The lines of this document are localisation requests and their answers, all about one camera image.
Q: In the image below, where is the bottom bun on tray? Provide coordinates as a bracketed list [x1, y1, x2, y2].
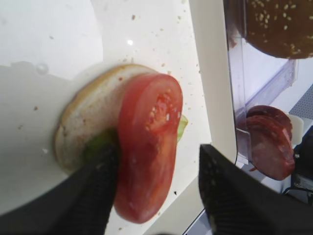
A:
[54, 64, 156, 175]

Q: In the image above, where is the metal tray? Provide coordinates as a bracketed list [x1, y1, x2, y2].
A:
[0, 0, 226, 235]

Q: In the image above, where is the white pusher block meat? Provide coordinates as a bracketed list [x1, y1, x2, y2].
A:
[288, 114, 304, 145]

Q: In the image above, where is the rear meat slice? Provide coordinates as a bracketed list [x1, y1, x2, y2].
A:
[236, 105, 292, 141]

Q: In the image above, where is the lettuce leaf on bun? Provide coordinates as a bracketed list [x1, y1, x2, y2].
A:
[81, 115, 188, 163]

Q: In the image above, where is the right clear long divider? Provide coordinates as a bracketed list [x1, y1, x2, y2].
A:
[223, 0, 251, 165]

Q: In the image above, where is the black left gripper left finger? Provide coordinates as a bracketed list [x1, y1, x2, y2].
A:
[0, 146, 119, 235]

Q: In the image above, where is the sesame bun top front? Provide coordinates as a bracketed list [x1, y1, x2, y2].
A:
[245, 0, 313, 59]

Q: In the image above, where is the clear rail near sesame buns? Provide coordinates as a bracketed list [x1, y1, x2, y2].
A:
[246, 60, 298, 111]

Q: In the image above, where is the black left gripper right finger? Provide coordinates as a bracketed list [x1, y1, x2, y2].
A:
[199, 144, 313, 235]

